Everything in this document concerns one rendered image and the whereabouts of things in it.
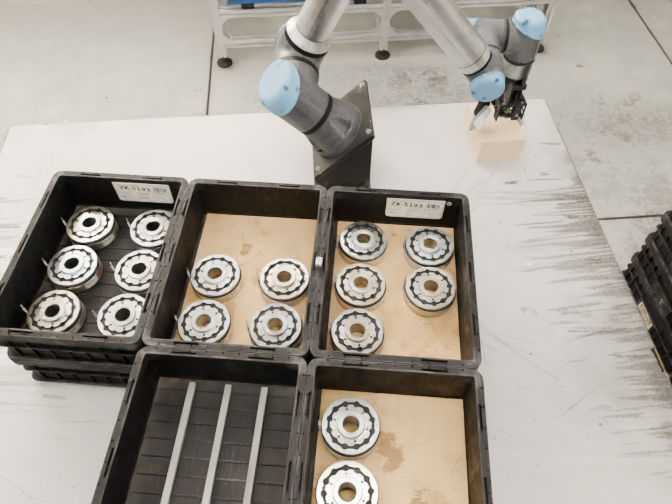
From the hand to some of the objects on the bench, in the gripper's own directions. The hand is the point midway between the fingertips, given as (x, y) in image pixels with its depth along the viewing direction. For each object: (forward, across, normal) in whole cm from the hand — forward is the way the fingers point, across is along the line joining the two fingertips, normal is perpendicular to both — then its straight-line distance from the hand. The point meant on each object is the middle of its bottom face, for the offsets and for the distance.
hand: (493, 127), depth 157 cm
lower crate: (+5, -97, -44) cm, 107 cm away
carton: (+5, 0, 0) cm, 5 cm away
